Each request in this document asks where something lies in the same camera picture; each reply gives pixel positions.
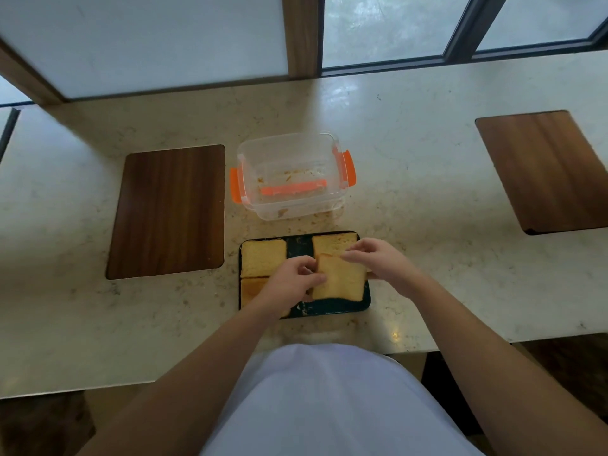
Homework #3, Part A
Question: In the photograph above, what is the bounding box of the person's left hand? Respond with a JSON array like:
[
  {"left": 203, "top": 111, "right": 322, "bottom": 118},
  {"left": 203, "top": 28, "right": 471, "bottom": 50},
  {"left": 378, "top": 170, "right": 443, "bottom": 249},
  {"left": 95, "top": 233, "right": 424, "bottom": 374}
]
[{"left": 251, "top": 255, "right": 327, "bottom": 321}]

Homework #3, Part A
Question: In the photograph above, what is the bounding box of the person's right hand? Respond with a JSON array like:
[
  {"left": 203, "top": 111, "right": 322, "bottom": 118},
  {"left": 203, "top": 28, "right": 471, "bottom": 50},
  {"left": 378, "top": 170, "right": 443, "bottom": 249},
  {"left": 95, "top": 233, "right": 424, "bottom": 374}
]
[{"left": 339, "top": 237, "right": 424, "bottom": 300}]

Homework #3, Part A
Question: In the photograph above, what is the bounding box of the yellow bread slice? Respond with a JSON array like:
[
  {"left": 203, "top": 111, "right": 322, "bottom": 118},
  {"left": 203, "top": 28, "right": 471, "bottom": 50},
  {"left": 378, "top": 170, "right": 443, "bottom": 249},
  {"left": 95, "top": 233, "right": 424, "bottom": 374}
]
[
  {"left": 241, "top": 277, "right": 291, "bottom": 319},
  {"left": 311, "top": 253, "right": 368, "bottom": 302},
  {"left": 241, "top": 238, "right": 288, "bottom": 279},
  {"left": 311, "top": 232, "right": 358, "bottom": 260}
]

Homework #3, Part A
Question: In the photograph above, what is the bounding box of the dark green tray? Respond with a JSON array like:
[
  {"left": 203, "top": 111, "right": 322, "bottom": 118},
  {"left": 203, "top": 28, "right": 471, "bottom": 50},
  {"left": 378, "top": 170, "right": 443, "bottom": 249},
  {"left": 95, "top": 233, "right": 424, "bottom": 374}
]
[{"left": 237, "top": 230, "right": 372, "bottom": 320}]

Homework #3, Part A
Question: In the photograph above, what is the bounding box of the clear container with orange clips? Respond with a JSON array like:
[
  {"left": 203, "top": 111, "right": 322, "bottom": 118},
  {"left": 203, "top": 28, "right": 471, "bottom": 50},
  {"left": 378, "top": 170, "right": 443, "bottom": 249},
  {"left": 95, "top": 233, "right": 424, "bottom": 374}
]
[{"left": 229, "top": 132, "right": 357, "bottom": 222}]

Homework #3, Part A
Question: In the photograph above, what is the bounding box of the person's right forearm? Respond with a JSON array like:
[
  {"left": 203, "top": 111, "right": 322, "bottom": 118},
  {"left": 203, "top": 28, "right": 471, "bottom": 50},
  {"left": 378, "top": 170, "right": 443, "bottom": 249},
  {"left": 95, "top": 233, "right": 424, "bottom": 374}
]
[{"left": 403, "top": 272, "right": 608, "bottom": 456}]

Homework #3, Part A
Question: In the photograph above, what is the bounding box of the person's left forearm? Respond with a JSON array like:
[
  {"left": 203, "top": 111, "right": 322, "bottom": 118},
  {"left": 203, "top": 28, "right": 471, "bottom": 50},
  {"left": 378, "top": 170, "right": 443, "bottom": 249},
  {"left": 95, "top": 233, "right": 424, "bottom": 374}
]
[{"left": 78, "top": 298, "right": 286, "bottom": 456}]

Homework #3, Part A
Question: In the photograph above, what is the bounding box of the white shirt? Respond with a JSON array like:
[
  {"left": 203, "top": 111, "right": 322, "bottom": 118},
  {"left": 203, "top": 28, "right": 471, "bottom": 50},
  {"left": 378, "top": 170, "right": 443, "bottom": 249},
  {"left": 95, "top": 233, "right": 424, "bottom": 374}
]
[{"left": 201, "top": 344, "right": 485, "bottom": 456}]

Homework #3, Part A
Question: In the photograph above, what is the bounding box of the brown wooden inlay panel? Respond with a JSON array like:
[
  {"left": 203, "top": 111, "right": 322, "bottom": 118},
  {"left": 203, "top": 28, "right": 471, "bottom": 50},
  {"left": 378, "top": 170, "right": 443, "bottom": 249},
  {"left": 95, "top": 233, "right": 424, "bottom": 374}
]
[
  {"left": 105, "top": 144, "right": 226, "bottom": 281},
  {"left": 474, "top": 110, "right": 608, "bottom": 236}
]

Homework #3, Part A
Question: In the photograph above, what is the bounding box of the wooden window post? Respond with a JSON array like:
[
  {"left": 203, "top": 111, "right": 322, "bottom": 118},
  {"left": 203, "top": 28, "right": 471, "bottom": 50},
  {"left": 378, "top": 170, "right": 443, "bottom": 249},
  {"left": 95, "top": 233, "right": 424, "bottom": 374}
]
[
  {"left": 281, "top": 0, "right": 324, "bottom": 80},
  {"left": 0, "top": 37, "right": 65, "bottom": 108}
]

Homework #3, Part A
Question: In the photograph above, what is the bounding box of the dark metal window frame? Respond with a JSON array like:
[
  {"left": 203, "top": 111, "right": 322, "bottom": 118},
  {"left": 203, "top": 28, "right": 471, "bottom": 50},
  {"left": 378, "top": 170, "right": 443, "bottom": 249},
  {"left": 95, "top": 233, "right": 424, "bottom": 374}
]
[{"left": 319, "top": 0, "right": 608, "bottom": 77}]

